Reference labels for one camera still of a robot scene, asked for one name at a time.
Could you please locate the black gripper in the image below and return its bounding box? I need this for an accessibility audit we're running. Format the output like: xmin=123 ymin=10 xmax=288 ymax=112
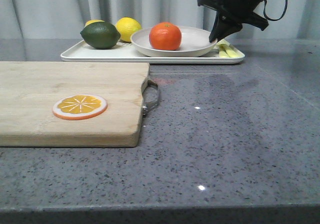
xmin=197 ymin=0 xmax=269 ymax=42

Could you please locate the beige round plate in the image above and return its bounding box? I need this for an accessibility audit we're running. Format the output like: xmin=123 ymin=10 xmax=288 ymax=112
xmin=131 ymin=26 xmax=218 ymax=58

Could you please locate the orange mandarin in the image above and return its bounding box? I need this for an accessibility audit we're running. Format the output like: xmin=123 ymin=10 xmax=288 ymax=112
xmin=149 ymin=22 xmax=182 ymax=51

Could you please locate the white bear print tray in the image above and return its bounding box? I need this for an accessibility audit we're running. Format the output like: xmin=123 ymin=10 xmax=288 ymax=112
xmin=60 ymin=40 xmax=245 ymax=65

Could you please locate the yellow plastic fork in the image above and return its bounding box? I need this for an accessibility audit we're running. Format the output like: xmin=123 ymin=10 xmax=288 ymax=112
xmin=216 ymin=39 xmax=245 ymax=58

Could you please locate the yellow lemon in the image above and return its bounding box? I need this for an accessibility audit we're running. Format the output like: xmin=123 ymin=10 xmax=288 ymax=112
xmin=115 ymin=17 xmax=142 ymax=43
xmin=84 ymin=19 xmax=104 ymax=27

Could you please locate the dark green lime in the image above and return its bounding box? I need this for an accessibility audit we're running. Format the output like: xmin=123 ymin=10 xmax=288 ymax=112
xmin=80 ymin=21 xmax=121 ymax=49

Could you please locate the orange slice piece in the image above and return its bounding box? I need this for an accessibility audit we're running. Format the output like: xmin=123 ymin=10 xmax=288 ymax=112
xmin=52 ymin=94 xmax=108 ymax=121

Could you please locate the wooden cutting board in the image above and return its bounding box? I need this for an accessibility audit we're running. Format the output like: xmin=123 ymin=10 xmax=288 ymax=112
xmin=0 ymin=61 xmax=150 ymax=148

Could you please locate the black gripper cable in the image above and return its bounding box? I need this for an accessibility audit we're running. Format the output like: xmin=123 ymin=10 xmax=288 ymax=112
xmin=259 ymin=0 xmax=291 ymax=22

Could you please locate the metal cutting board handle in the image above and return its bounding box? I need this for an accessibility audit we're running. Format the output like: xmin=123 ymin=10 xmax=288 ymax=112
xmin=141 ymin=79 xmax=161 ymax=117

